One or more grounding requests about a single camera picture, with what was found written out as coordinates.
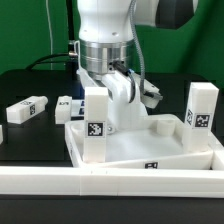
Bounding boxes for white left base block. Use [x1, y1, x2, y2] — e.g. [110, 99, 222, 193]
[55, 96, 72, 124]

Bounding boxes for white cable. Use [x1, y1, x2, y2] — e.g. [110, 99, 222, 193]
[45, 0, 54, 71]

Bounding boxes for white marker base plate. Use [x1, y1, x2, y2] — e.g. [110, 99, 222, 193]
[71, 100, 84, 117]

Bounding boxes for black cable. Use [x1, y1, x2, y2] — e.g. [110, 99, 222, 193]
[25, 0, 81, 71]

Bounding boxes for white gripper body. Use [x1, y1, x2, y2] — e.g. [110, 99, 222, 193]
[78, 67, 163, 130]

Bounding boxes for white front fence bar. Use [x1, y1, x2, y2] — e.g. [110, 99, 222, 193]
[0, 146, 224, 199]

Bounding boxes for white desk top tray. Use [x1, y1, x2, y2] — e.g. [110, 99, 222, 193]
[65, 114, 224, 171]

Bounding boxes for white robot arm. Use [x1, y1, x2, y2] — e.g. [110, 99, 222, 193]
[75, 0, 199, 130]

